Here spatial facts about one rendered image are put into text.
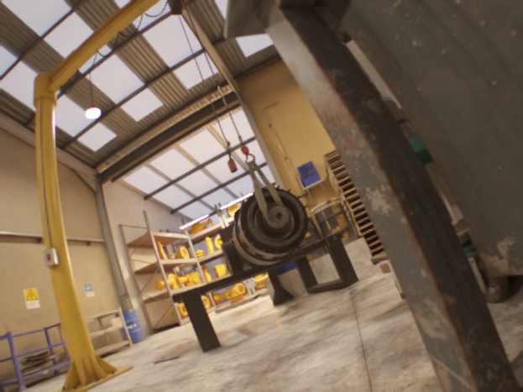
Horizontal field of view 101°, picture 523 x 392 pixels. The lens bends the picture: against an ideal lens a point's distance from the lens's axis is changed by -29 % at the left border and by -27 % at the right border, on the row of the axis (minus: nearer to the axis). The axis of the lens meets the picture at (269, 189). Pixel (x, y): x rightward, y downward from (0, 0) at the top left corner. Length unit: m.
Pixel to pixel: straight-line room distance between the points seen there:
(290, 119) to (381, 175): 7.16
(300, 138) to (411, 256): 6.94
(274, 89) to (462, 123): 7.73
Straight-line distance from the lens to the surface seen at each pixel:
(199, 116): 8.43
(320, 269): 4.69
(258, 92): 8.05
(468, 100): 0.29
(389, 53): 0.35
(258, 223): 2.15
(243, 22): 0.50
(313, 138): 7.15
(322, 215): 5.27
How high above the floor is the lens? 0.48
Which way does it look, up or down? 16 degrees up
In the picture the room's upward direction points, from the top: 23 degrees counter-clockwise
